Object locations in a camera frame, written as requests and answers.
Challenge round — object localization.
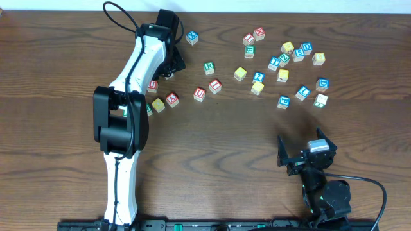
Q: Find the green R block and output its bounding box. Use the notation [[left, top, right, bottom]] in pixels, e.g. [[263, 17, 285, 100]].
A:
[[204, 62, 215, 75]]

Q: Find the green N block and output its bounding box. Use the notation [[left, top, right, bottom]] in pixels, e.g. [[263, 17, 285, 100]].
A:
[[146, 103, 153, 116]]

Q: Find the red u block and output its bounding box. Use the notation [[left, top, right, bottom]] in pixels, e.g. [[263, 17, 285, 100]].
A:
[[147, 80, 159, 93], [193, 87, 206, 102]]

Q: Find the yellow block centre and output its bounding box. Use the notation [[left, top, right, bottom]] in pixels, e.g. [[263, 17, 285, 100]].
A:
[[234, 67, 247, 81]]

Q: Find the yellow block below 2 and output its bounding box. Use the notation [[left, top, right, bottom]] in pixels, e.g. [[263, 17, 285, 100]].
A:
[[251, 81, 265, 96]]

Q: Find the green white block right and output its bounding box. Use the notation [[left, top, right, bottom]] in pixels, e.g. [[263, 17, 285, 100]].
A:
[[314, 94, 328, 108]]

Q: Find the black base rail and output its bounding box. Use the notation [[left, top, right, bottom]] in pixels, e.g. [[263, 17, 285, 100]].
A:
[[57, 218, 380, 231]]

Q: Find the green B block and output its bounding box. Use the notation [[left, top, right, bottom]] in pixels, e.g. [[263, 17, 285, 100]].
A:
[[244, 46, 256, 58]]

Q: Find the blue P block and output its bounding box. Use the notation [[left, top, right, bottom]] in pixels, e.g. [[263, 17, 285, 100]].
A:
[[277, 96, 290, 109]]

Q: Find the blue X block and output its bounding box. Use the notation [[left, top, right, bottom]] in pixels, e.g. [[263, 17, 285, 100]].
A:
[[186, 31, 198, 46]]

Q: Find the red H block top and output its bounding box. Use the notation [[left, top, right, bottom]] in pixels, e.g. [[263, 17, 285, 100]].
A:
[[253, 27, 266, 42]]

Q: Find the blue T block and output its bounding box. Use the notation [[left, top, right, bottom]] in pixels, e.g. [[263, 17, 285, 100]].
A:
[[268, 56, 280, 71]]

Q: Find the red i block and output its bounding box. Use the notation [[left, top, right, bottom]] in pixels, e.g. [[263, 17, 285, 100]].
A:
[[209, 79, 222, 94], [243, 33, 255, 46]]

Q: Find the red A block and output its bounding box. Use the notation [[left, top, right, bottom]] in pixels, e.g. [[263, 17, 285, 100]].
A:
[[166, 92, 179, 108]]

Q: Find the blue D block top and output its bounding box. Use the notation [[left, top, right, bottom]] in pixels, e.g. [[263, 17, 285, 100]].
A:
[[300, 42, 313, 56]]

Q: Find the blue D block right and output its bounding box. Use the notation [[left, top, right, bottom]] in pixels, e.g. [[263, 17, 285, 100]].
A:
[[316, 78, 329, 92]]

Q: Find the blue 5 block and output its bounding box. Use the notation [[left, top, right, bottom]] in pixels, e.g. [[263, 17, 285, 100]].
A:
[[292, 49, 305, 62]]

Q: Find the yellow O block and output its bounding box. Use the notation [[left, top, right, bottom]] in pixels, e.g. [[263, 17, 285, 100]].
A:
[[152, 98, 165, 113]]

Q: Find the blue L block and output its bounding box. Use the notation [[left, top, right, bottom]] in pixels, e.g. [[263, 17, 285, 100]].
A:
[[295, 85, 311, 101]]

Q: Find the yellow 8 block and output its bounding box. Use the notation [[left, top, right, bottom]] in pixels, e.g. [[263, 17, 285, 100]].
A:
[[312, 53, 326, 66]]

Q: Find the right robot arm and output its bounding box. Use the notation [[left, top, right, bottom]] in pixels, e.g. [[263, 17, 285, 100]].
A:
[[277, 128, 353, 230]]

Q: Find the blue d block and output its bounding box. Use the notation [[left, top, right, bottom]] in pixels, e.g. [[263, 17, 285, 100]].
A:
[[300, 42, 313, 56], [316, 78, 329, 92]]

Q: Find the yellow K block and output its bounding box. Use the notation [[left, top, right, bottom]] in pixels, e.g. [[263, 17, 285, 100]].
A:
[[277, 69, 289, 82]]

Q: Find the red I block centre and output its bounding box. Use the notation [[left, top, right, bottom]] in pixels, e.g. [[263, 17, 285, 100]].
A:
[[209, 79, 222, 94]]

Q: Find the green Z block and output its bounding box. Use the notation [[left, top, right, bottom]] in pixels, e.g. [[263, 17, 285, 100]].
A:
[[278, 53, 290, 67]]

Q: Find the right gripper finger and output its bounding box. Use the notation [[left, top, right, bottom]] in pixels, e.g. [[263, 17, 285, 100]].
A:
[[277, 135, 289, 166], [316, 128, 337, 151]]

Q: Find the red I block top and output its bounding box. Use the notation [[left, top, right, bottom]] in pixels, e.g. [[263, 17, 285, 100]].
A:
[[243, 33, 255, 46]]

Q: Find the blue 2 block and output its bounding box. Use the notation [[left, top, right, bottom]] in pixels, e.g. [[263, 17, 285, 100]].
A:
[[252, 72, 265, 83]]

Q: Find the red U block centre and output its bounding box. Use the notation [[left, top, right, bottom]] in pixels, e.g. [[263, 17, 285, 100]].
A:
[[193, 87, 206, 102]]

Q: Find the green J block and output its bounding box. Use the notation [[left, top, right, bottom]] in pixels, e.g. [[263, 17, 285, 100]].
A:
[[123, 107, 128, 117]]

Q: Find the yellow block top right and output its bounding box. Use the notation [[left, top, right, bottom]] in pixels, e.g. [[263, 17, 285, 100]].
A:
[[281, 41, 294, 55]]

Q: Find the red U block left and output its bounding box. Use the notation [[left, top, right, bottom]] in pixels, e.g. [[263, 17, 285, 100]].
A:
[[147, 80, 159, 93]]

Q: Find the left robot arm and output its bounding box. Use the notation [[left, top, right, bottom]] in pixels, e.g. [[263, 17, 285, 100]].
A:
[[93, 9, 185, 230]]

